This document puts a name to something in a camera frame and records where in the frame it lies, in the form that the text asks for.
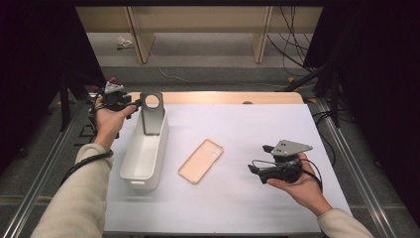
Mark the light wooden table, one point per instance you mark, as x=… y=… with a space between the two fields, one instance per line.
x=214 y=97

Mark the beige phone case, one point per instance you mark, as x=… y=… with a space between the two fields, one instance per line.
x=200 y=161

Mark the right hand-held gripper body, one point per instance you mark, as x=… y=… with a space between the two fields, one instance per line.
x=285 y=168

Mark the small pink object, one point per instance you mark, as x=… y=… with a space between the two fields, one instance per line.
x=113 y=80

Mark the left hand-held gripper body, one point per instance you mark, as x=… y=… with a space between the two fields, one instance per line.
x=114 y=97

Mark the light wooden shelf unit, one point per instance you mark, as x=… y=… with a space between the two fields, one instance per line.
x=198 y=20

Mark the white storage bin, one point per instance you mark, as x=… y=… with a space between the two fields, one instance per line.
x=145 y=158

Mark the white table sheet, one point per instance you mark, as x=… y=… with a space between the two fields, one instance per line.
x=251 y=205

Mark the black curtain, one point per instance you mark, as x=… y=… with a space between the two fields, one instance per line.
x=383 y=82
x=29 y=66

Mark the black metal stand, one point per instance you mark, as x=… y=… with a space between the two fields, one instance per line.
x=333 y=99
x=64 y=99

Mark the crumpled white paper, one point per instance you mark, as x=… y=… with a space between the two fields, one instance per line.
x=124 y=42

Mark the person's right hand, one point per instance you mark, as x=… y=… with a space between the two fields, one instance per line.
x=307 y=190

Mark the person's left hand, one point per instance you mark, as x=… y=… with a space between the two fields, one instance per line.
x=110 y=127

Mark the aluminium floor rail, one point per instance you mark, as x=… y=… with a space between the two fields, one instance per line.
x=363 y=185
x=36 y=188

